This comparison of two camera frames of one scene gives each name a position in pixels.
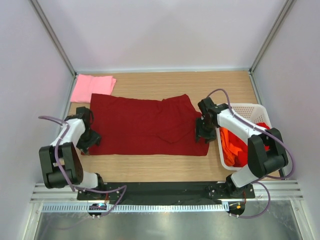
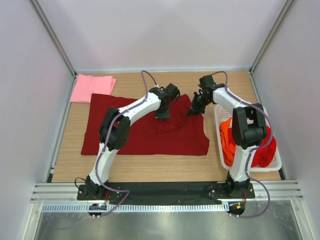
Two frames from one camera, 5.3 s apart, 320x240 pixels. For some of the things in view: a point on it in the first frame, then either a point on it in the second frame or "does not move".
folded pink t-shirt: (86, 85) does not move
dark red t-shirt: (135, 127) does not move
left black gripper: (95, 139) -> (164, 116)
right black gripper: (209, 137) -> (194, 109)
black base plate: (167, 191) does not move
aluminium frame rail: (42, 194) does not move
